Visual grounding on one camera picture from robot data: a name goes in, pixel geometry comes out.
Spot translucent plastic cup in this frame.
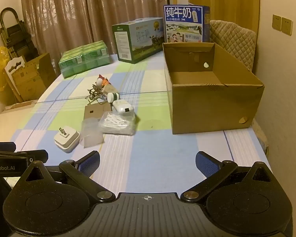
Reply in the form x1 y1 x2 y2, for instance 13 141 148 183
80 118 104 148

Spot red Doraemon figurine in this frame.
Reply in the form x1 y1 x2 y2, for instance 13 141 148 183
96 75 110 88

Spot flattened cardboard boxes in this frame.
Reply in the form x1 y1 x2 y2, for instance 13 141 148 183
3 53 56 102

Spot wooden door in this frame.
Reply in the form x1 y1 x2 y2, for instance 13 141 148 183
187 0 260 34

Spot green white milk box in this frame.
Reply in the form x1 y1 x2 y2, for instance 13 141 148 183
112 17 165 64

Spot beige quilted cushion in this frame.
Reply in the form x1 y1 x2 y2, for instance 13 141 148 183
210 20 257 71

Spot green white pill bottle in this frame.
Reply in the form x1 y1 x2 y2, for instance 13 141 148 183
107 93 120 103

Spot brown curtain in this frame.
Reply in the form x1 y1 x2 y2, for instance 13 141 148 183
21 0 168 75

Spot blue milk carton box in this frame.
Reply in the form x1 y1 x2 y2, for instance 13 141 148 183
164 4 210 43

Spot green shrink-wrapped carton pack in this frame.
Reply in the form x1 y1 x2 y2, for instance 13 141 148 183
59 40 111 78

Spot white rounded case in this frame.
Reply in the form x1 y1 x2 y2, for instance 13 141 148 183
112 99 134 115

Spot black folding hand cart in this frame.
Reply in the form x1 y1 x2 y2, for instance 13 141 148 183
0 7 39 62

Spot clear box of swabs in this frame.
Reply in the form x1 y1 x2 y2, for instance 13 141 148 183
99 112 136 135

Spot white power adapter plug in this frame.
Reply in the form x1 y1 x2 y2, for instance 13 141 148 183
54 126 80 153

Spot wall socket pair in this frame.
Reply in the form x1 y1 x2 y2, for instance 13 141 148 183
272 14 293 36

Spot open cardboard box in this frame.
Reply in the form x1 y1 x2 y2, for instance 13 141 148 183
163 42 265 134

